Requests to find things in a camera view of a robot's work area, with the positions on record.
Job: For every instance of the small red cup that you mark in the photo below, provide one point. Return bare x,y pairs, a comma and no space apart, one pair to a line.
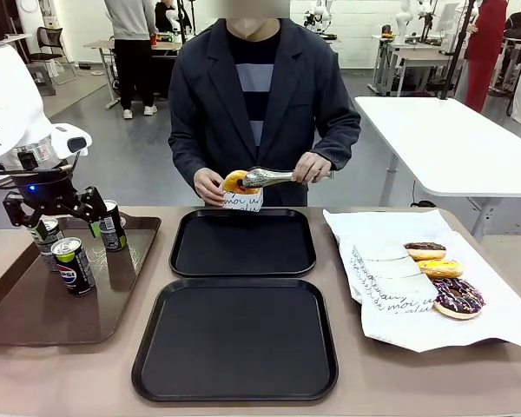
153,40

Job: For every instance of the person in dark jacket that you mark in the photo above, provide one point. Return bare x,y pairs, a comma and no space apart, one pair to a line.
208,87

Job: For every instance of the red glazed donut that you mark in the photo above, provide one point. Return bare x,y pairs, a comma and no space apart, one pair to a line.
232,181

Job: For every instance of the large white paper sheet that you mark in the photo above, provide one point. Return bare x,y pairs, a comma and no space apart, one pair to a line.
495,313

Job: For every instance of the grey background work table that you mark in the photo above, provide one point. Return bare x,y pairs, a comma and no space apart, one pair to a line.
417,56

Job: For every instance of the red dress mannequin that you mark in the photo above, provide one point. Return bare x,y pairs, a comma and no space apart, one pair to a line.
486,43

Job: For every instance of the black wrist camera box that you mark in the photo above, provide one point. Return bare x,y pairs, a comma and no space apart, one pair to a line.
27,160

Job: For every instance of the purple sprinkled chocolate donut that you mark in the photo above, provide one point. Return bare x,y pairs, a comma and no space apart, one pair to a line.
458,299

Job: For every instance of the person's right forearm dark sleeve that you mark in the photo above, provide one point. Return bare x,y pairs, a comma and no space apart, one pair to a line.
186,156

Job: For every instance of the person's left hand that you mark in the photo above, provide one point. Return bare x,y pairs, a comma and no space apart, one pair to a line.
312,167

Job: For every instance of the black office chair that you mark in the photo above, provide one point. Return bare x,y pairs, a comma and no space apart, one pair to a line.
52,41

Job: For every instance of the black slanted stand pole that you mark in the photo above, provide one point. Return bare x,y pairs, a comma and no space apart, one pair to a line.
456,52

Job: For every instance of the person's right hand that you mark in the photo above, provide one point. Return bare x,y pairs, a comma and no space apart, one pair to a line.
206,187

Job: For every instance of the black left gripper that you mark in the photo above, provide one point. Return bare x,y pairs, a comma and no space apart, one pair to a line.
43,191

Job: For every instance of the chocolate glazed donut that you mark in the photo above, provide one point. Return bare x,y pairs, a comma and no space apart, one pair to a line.
425,249

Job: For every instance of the yellow glazed sprinkled donut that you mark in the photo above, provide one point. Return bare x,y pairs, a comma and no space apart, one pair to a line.
440,268

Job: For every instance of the person's left forearm dark sleeve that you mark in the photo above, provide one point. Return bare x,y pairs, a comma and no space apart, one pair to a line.
340,139

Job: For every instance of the brown plastic tray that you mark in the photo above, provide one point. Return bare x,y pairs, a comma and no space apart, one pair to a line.
82,317

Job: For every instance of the person in black clothes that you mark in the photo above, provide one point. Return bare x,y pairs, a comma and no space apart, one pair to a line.
165,15

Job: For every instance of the white folding table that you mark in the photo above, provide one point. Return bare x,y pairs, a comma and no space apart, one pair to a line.
451,139

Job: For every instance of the wooden background table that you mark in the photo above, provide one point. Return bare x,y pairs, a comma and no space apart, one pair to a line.
113,44

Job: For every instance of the black square serving tray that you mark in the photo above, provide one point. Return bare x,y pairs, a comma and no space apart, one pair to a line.
234,343
243,243

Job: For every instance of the person in grey hoodie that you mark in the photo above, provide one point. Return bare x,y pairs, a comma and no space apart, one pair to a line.
130,21

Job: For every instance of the black Pepsi zero can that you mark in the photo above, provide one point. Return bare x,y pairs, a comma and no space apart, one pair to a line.
114,230
48,254
74,271

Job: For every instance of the silver metal tongs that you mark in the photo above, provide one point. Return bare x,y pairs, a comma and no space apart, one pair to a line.
265,177

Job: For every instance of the black tripod stand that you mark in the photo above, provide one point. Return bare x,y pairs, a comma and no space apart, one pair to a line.
184,17

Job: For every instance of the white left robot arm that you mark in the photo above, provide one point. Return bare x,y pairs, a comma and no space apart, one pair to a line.
4,87

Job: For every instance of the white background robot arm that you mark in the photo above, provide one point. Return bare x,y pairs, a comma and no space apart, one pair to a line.
403,21
319,13

